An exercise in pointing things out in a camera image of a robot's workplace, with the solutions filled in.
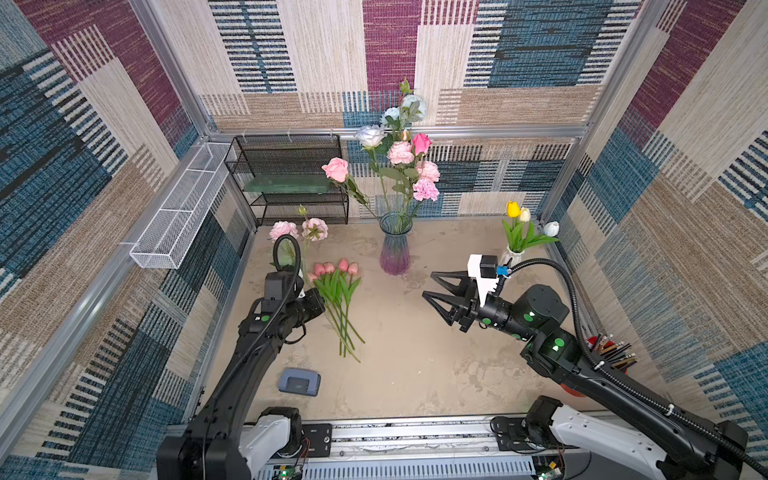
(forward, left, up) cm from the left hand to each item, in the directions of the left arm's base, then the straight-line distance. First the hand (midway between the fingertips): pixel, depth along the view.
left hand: (325, 298), depth 82 cm
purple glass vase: (+21, -20, -8) cm, 30 cm away
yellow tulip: (+17, -51, +16) cm, 56 cm away
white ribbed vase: (+13, -53, +2) cm, 54 cm away
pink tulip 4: (+18, +6, -11) cm, 22 cm away
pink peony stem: (+20, +5, +7) cm, 21 cm away
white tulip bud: (+10, -59, +15) cm, 62 cm away
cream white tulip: (+16, -54, +14) cm, 58 cm away
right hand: (-10, -25, +20) cm, 34 cm away
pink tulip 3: (+18, +3, -11) cm, 22 cm away
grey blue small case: (-17, +7, -14) cm, 23 cm away
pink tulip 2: (+20, -2, -12) cm, 23 cm away
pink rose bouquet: (+27, -20, +19) cm, 39 cm away
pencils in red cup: (-16, -71, -1) cm, 72 cm away
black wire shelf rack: (+47, +15, +14) cm, 52 cm away
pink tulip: (+10, -3, -14) cm, 17 cm away
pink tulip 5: (+16, +8, -12) cm, 22 cm away
